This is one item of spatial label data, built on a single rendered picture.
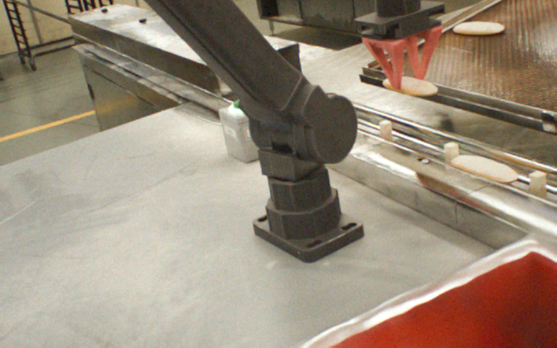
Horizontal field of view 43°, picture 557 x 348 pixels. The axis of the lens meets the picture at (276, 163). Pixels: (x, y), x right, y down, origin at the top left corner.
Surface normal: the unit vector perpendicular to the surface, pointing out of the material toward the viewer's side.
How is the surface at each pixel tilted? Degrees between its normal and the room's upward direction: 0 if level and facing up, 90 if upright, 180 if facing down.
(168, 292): 0
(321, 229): 90
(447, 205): 90
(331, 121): 90
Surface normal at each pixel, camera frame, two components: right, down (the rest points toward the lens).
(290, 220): -0.37, 0.41
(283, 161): -0.69, 0.37
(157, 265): -0.17, -0.92
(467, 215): -0.87, 0.32
